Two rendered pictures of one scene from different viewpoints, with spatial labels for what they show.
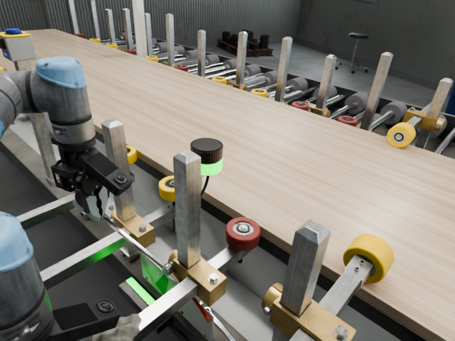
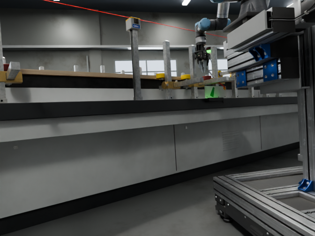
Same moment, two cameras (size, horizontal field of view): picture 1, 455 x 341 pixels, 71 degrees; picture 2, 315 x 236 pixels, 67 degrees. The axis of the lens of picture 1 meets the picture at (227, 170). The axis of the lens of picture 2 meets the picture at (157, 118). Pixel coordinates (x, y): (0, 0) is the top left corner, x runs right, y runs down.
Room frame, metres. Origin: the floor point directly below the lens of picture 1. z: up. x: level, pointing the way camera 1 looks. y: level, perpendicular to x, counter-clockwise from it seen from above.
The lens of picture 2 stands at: (0.50, 2.12, 0.62)
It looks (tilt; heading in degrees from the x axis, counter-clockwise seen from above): 1 degrees down; 284
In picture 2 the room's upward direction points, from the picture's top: 3 degrees counter-clockwise
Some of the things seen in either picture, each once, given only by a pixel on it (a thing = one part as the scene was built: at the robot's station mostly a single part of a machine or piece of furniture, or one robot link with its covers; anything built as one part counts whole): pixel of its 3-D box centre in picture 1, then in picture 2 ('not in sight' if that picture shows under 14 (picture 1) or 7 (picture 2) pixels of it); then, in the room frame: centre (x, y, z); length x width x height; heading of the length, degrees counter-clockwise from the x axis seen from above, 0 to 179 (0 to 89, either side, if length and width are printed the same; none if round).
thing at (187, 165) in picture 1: (188, 252); (215, 75); (0.48, 0.07, 0.89); 0.04 x 0.04 x 0.48; 49
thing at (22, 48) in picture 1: (17, 47); (133, 25); (0.98, 0.65, 1.18); 0.07 x 0.07 x 0.08; 49
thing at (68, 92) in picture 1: (63, 90); (200, 30); (0.57, 0.31, 1.20); 0.09 x 0.08 x 0.11; 105
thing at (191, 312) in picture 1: (173, 293); (215, 92); (0.48, 0.11, 0.75); 0.26 x 0.01 x 0.10; 49
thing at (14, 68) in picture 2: not in sight; (11, 75); (1.39, 1.22, 0.82); 0.44 x 0.03 x 0.04; 139
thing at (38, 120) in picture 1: (39, 126); (135, 65); (0.98, 0.65, 0.92); 0.05 x 0.05 x 0.45; 49
